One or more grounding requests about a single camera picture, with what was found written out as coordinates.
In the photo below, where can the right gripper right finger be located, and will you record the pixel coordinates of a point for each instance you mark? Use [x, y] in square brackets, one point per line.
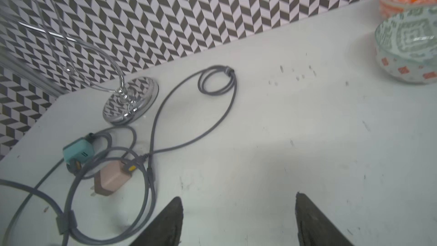
[314, 228]

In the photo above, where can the green patterned bowl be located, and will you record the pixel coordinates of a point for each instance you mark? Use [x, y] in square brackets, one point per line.
[406, 45]

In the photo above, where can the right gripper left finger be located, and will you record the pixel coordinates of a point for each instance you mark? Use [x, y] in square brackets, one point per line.
[165, 229]

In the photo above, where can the chrome wire cup stand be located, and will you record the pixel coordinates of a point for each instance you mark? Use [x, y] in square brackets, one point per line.
[74, 44]

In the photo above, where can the teal usb charger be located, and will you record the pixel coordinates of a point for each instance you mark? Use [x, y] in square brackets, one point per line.
[78, 153]

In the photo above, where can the pink charger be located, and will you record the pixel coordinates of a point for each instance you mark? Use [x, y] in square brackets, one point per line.
[110, 178]

